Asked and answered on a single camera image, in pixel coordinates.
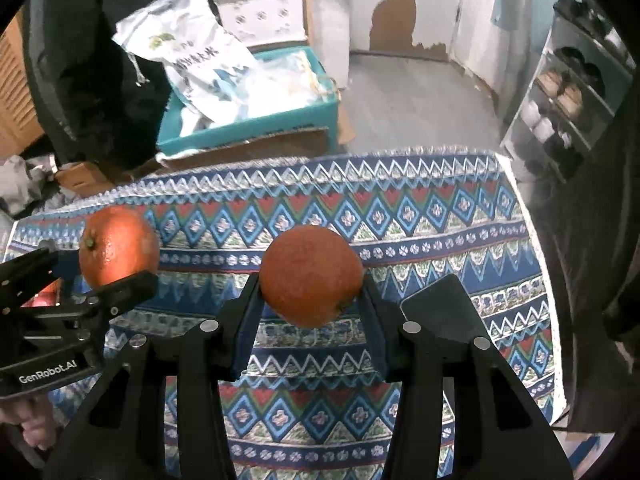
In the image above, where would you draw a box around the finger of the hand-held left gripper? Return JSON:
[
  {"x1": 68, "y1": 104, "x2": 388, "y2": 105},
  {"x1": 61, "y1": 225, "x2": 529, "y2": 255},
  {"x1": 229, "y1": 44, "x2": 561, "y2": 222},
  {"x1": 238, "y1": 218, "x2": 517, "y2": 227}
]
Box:
[
  {"x1": 0, "y1": 245, "x2": 60, "y2": 313},
  {"x1": 30, "y1": 270, "x2": 159, "y2": 333}
]

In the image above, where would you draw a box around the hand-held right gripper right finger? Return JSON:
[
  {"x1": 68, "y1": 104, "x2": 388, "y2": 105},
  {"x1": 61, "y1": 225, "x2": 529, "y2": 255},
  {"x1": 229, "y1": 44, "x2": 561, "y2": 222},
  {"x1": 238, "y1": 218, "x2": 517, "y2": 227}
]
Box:
[{"x1": 357, "y1": 272, "x2": 573, "y2": 480}]

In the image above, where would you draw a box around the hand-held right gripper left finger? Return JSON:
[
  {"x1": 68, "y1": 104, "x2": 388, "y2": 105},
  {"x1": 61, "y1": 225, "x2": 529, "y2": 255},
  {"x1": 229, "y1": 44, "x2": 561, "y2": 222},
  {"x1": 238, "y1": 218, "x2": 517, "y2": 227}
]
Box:
[{"x1": 42, "y1": 274, "x2": 266, "y2": 480}]

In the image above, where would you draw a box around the red apple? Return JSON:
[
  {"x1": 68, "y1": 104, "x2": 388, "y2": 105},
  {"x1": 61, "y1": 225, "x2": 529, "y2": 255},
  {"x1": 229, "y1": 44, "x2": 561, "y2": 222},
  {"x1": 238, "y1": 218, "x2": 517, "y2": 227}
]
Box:
[{"x1": 25, "y1": 280, "x2": 63, "y2": 308}]

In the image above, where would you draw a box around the small tangerine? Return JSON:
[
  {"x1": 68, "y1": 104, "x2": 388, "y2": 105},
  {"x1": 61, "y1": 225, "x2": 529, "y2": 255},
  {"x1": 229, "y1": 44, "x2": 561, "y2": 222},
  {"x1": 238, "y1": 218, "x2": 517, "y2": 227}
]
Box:
[
  {"x1": 261, "y1": 225, "x2": 364, "y2": 328},
  {"x1": 78, "y1": 205, "x2": 161, "y2": 291}
]

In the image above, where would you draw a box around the person's left hand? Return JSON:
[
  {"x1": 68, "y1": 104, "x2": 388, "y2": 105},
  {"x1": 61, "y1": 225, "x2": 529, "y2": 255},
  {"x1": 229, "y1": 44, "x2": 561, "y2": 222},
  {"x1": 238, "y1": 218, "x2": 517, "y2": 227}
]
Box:
[{"x1": 0, "y1": 392, "x2": 58, "y2": 453}]

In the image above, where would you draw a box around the black smartphone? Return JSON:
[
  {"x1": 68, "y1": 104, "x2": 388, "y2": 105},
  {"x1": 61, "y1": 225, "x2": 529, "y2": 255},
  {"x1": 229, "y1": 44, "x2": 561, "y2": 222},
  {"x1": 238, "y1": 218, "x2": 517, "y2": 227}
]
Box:
[{"x1": 400, "y1": 274, "x2": 493, "y2": 356}]

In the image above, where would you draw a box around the blue patterned tablecloth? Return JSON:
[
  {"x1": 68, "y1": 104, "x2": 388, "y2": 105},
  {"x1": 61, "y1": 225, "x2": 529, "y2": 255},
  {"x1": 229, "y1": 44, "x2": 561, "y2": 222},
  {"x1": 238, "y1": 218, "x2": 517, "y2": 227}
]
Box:
[{"x1": 7, "y1": 145, "x2": 568, "y2": 480}]

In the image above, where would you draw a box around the grey clothing pile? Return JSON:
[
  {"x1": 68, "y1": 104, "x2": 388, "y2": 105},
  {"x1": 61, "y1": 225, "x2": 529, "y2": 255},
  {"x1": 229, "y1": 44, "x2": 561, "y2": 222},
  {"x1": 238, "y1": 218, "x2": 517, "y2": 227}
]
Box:
[{"x1": 0, "y1": 155, "x2": 58, "y2": 221}]

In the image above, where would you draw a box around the brown wooden box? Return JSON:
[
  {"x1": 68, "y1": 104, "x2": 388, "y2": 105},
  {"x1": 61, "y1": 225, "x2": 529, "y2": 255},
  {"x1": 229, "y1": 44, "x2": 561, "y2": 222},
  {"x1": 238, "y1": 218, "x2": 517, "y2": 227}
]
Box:
[{"x1": 54, "y1": 160, "x2": 118, "y2": 198}]

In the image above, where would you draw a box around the wooden louvered wardrobe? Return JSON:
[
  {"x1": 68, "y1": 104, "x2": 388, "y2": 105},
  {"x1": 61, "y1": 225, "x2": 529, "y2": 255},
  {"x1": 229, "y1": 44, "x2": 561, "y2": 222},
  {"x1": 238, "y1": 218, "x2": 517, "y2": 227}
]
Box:
[{"x1": 0, "y1": 15, "x2": 46, "y2": 161}]

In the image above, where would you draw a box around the brown cardboard box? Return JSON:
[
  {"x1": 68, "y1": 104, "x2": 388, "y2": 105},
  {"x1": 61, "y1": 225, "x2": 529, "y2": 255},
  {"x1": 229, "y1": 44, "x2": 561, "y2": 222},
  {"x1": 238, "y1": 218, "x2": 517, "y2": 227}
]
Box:
[{"x1": 130, "y1": 95, "x2": 358, "y2": 181}]

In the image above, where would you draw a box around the black hanging coat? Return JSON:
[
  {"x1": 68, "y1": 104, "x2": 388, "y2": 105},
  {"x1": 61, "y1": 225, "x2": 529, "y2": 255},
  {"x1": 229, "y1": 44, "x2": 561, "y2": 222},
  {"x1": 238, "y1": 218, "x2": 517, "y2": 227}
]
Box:
[{"x1": 20, "y1": 0, "x2": 221, "y2": 171}]

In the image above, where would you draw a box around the dark grey hanging jacket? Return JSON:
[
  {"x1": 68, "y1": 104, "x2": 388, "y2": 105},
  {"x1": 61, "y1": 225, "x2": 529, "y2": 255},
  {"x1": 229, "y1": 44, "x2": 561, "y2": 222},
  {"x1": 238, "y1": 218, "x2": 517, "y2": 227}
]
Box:
[{"x1": 22, "y1": 0, "x2": 76, "y2": 141}]

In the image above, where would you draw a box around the teal plastic crate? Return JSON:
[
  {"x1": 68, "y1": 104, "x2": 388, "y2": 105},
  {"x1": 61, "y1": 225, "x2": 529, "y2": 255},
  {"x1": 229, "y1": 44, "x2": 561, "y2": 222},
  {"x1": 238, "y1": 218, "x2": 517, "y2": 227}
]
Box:
[{"x1": 156, "y1": 47, "x2": 341, "y2": 158}]

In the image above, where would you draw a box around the white printed rice bag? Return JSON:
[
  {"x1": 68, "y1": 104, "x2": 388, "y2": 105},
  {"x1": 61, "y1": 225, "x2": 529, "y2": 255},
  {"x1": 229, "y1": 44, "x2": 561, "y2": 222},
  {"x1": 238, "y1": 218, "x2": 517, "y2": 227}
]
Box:
[{"x1": 112, "y1": 0, "x2": 261, "y2": 123}]

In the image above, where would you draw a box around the clear plastic bag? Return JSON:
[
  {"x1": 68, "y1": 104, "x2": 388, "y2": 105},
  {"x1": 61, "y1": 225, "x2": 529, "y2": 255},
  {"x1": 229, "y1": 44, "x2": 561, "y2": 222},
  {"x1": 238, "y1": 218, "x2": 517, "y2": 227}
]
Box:
[{"x1": 240, "y1": 52, "x2": 333, "y2": 111}]

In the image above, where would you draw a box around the white quilted storage box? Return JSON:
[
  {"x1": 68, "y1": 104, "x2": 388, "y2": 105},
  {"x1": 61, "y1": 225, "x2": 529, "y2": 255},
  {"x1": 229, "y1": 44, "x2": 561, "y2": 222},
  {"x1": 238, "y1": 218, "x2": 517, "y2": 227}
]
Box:
[{"x1": 307, "y1": 0, "x2": 351, "y2": 86}]

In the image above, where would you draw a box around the white lattice crate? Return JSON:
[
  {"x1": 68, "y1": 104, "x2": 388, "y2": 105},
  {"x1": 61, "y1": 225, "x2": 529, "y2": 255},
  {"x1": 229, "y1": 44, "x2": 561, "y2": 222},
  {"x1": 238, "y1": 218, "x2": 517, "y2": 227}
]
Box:
[{"x1": 214, "y1": 0, "x2": 308, "y2": 46}]

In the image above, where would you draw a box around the wooden shelf rack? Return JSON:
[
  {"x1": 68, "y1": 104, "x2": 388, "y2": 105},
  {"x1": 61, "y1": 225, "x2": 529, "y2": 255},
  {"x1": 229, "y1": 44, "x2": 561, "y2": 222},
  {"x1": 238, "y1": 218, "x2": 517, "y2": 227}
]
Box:
[{"x1": 185, "y1": 0, "x2": 316, "y2": 48}]

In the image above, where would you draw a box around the white door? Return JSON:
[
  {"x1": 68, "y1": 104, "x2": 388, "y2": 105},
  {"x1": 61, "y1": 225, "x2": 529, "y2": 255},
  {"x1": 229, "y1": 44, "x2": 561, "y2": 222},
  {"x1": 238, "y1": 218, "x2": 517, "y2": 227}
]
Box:
[{"x1": 447, "y1": 0, "x2": 538, "y2": 106}]

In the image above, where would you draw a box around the white shoe rack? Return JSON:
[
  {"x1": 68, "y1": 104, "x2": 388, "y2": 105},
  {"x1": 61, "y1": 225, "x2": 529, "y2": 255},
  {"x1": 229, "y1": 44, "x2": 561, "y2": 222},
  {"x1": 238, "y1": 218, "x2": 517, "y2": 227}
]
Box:
[{"x1": 500, "y1": 0, "x2": 640, "y2": 186}]

